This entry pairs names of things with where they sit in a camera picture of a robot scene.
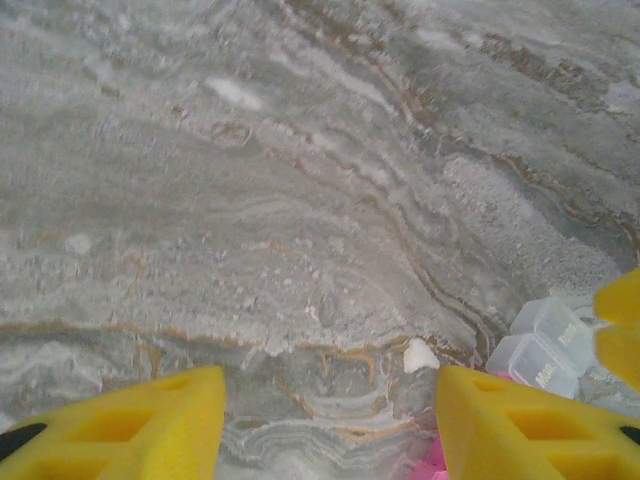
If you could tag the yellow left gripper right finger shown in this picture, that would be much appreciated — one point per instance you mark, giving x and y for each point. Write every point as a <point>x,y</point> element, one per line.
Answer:
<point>480,440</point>

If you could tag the small white scrap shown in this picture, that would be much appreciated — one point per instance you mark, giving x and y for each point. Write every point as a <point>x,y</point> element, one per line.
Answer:
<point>419,356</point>

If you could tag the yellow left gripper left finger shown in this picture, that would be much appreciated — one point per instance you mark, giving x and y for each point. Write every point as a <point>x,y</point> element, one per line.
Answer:
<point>190,450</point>

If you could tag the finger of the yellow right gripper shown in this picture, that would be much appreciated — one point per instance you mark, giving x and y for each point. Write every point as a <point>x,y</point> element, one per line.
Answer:
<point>622,300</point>
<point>620,355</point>

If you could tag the clear pill organizer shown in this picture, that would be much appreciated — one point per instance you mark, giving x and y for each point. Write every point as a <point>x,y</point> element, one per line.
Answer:
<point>545,345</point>

